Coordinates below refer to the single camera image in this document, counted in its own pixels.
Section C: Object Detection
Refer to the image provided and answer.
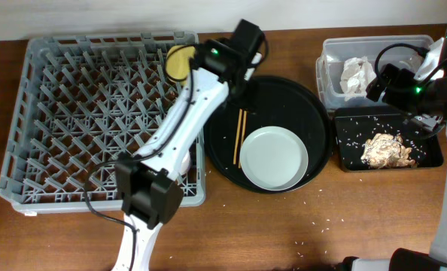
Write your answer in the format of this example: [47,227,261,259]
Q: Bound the food scraps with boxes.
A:
[360,133,418,169]

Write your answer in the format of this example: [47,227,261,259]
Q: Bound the pink plastic cup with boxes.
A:
[179,151,191,175]

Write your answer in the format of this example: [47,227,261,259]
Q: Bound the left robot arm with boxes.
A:
[114,20,268,270]

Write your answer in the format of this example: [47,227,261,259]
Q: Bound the wooden chopstick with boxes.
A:
[233,109,243,165]
[238,111,248,169]

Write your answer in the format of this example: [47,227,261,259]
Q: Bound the grey dishwasher rack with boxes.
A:
[0,31,199,216]

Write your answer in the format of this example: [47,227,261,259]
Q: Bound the clear plastic bin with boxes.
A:
[316,35,444,112]

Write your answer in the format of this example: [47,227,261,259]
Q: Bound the yellow plastic bowl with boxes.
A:
[165,45,196,86]

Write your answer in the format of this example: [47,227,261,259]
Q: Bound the black rectangular waste tray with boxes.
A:
[334,106,444,172]

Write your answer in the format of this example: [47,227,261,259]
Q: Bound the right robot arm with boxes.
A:
[336,30,447,270]

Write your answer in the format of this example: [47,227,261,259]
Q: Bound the grey plate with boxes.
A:
[239,126,309,192]

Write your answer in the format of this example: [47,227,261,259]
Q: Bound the white paper napkin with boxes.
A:
[339,56,376,102]

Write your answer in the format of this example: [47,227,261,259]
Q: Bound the round black tray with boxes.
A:
[204,76,333,193]

